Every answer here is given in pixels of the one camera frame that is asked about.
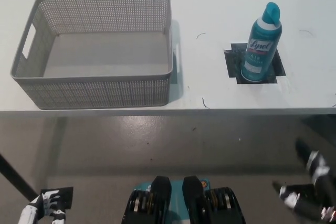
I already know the gray perforated plastic basket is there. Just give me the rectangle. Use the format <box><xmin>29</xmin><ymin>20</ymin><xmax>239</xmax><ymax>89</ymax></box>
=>
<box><xmin>9</xmin><ymin>0</ymin><xmax>181</xmax><ymax>110</ymax></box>

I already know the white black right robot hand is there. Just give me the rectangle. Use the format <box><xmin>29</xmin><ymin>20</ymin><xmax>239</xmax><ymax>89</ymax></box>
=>
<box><xmin>272</xmin><ymin>138</ymin><xmax>336</xmax><ymax>222</ymax></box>

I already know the black tape patch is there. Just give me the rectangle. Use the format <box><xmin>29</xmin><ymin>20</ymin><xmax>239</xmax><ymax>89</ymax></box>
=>
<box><xmin>224</xmin><ymin>42</ymin><xmax>286</xmax><ymax>85</ymax></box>

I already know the black table leg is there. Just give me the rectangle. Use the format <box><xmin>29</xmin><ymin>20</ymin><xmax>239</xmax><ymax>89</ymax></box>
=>
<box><xmin>0</xmin><ymin>153</ymin><xmax>38</xmax><ymax>202</ymax></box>

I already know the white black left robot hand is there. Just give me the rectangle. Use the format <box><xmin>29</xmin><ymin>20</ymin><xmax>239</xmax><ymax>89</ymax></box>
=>
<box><xmin>17</xmin><ymin>189</ymin><xmax>67</xmax><ymax>224</ymax></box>

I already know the black teal robot torso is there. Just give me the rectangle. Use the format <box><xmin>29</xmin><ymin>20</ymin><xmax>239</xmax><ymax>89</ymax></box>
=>
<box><xmin>120</xmin><ymin>175</ymin><xmax>246</xmax><ymax>224</ymax></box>

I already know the teal Lysol air spray can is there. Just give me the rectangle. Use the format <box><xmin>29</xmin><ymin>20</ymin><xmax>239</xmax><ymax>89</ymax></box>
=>
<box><xmin>240</xmin><ymin>2</ymin><xmax>284</xmax><ymax>82</ymax></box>

